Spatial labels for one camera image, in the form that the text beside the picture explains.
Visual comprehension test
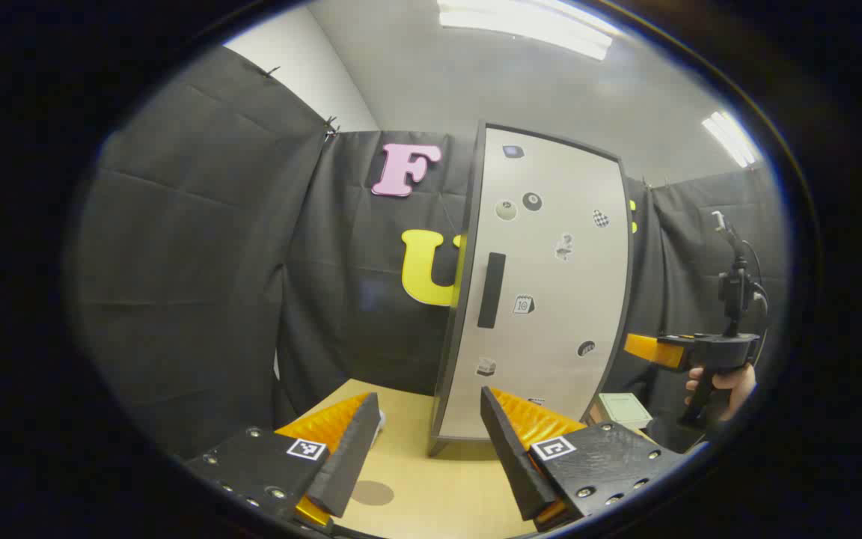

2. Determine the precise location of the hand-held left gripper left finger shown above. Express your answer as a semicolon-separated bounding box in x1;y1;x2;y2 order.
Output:
184;391;383;529

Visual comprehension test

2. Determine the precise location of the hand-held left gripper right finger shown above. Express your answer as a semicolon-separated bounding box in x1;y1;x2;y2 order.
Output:
480;386;690;534

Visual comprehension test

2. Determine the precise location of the round brown coaster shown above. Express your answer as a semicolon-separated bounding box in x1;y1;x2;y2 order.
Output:
351;481;396;507

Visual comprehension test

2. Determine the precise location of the dark grey cabinet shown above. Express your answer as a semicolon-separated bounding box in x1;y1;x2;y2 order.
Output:
427;120;645;457

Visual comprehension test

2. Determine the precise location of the white cabinet door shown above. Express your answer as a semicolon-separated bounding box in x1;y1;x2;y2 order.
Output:
438;127;630;442

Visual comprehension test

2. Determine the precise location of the black cabinet door handle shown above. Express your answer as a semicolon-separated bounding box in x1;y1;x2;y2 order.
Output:
477;252;507;330

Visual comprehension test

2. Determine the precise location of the black backdrop cloth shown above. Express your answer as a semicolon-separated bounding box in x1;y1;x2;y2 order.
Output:
64;45;791;461

